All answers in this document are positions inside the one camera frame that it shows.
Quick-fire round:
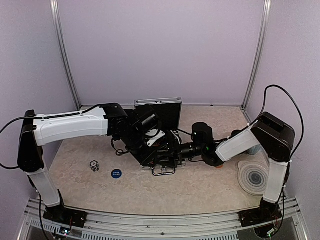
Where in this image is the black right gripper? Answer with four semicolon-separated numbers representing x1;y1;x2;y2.
156;138;205;169

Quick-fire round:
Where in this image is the aluminium poker chip case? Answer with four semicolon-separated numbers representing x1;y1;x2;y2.
134;97;186;177

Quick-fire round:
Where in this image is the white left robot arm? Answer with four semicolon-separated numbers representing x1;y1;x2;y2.
17;103;166;223

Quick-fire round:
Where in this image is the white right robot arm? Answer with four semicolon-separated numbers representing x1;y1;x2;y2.
177;112;296;222

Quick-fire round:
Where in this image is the blue round button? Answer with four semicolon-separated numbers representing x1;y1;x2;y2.
111;169;123;179

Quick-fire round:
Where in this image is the light blue mug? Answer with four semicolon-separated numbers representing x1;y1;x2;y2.
247;145;261;156

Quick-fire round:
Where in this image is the black white chip stack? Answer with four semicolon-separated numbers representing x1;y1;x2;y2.
89;160;100;172

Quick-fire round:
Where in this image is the grey striped plate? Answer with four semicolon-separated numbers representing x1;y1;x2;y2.
237;160;269;197

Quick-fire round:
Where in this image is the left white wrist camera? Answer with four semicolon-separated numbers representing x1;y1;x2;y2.
145;129;165;147

